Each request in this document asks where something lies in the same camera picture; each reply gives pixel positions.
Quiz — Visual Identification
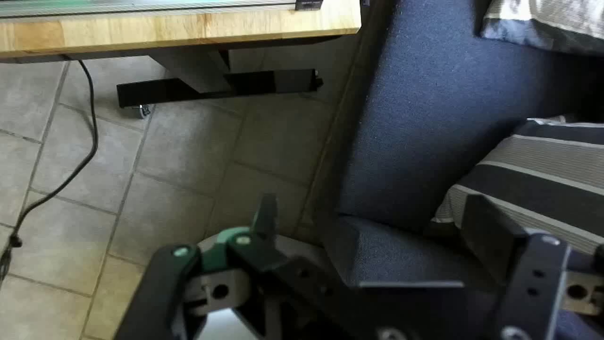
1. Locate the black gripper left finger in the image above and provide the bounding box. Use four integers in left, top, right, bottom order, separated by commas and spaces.
115, 194, 379, 340

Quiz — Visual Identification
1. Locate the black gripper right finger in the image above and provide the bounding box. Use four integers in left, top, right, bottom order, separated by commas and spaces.
461, 194, 604, 340

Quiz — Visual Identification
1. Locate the blue white striped pillow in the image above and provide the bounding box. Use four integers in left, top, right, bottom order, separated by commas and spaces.
432, 116, 604, 254

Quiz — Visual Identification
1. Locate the dark blue sofa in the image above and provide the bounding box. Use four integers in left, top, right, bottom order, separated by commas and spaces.
300, 0, 604, 340

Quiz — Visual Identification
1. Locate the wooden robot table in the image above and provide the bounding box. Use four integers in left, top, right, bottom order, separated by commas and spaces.
0, 0, 364, 122

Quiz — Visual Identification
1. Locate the plain white pillow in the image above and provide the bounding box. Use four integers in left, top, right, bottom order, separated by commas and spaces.
479, 0, 604, 56

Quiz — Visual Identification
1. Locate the black floor cable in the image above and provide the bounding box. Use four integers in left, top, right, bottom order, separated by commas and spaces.
0, 59, 102, 280

